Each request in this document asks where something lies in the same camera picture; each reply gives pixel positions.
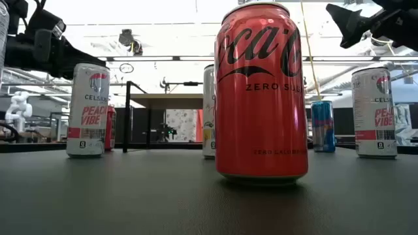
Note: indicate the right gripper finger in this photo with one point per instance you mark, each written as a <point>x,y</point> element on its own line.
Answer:
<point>349,26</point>

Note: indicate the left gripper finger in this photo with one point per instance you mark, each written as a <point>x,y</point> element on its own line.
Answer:
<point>83,63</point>

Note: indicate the Celsius Peach Vibe can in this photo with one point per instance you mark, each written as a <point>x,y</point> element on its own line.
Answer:
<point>374,130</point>
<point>88,130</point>

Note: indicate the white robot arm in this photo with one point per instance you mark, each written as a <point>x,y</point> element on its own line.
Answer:
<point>19,111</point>

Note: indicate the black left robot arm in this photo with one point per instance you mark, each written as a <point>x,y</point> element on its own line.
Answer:
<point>18,8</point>

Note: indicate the small wooden shelf black legs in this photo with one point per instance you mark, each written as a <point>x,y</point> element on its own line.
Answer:
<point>170,101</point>

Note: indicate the black screen panel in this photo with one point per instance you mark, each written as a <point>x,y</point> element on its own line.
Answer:
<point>343,120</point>

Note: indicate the leaf patterned panel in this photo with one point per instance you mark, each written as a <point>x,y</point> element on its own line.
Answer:
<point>405,124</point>

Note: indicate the blue Red Bull can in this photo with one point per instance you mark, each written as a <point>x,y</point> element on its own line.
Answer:
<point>323,127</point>

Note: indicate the distant black robot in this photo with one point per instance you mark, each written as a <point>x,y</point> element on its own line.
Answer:
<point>165,132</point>

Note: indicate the floral patterned panel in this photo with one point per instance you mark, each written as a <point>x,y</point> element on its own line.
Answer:
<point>183,125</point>

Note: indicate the orange panel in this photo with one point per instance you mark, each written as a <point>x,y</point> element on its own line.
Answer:
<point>199,125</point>

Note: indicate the red Coca-Cola Zero Sugar can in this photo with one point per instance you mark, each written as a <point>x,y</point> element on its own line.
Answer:
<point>261,124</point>

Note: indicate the black table mat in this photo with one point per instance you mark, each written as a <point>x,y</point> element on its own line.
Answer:
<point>130,202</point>

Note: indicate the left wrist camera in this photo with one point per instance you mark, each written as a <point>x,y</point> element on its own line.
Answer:
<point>45,23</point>

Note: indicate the black table frame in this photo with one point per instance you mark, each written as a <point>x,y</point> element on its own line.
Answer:
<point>39,147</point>

